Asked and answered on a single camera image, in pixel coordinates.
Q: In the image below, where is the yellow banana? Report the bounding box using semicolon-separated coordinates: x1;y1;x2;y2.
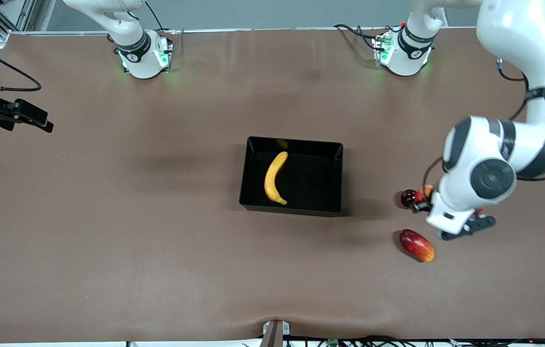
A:
264;151;289;206

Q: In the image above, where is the brown table mat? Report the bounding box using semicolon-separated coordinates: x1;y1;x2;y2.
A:
0;27;545;344

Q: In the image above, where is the black plastic box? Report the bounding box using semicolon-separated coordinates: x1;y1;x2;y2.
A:
239;136;344;217

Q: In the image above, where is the red yellow mango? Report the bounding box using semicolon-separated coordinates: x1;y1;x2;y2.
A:
399;229;436;263

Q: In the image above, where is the aluminium frame profile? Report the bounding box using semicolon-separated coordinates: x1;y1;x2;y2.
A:
0;0;37;49

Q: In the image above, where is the black cable bundle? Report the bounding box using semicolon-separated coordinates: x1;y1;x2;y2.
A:
239;335;545;347

